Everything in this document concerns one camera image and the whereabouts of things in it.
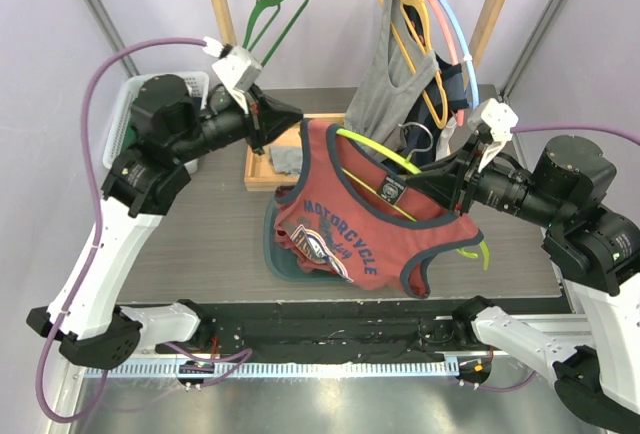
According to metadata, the teal plastic tub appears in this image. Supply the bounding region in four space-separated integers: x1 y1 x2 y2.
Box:
263 198 347 284

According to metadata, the pink hanger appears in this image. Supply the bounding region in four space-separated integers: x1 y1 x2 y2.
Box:
405 0 468 124

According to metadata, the lime green hanger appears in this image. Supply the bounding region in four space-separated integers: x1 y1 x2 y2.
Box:
334 126 491 271

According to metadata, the green folded shirt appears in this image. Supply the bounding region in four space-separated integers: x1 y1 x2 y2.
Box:
122 123 137 149

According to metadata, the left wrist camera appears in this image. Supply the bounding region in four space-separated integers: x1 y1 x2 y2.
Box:
203 37 263 112

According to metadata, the light blue hanger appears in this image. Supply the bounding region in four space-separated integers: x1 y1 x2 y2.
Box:
437 0 480 109

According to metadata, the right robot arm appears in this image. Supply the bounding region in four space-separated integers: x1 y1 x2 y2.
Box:
407 134 639 433

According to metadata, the yellow hanger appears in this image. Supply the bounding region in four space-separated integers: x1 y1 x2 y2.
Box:
378 0 449 129

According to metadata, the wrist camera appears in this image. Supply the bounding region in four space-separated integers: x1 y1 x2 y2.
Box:
203 37 263 112
467 98 519 172

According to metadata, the navy tank top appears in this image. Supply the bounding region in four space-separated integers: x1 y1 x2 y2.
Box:
389 0 471 165

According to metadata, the white plastic basket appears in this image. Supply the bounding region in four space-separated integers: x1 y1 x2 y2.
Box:
102 71 210 169

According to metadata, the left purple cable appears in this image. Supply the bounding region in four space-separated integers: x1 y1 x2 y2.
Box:
35 37 211 425

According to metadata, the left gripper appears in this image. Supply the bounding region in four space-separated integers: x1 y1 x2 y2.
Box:
170 83 303 163

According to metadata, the maroon graphic tank top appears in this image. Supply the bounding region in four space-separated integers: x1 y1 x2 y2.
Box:
273 119 484 298

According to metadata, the green plastic hanger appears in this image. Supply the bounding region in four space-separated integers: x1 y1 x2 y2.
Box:
242 0 310 66

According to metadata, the grey tank top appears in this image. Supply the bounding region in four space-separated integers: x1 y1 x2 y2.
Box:
343 0 438 153

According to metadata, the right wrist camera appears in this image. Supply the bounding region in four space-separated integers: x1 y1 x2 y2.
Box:
467 98 519 172

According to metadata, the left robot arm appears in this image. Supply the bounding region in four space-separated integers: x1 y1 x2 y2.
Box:
27 74 303 370

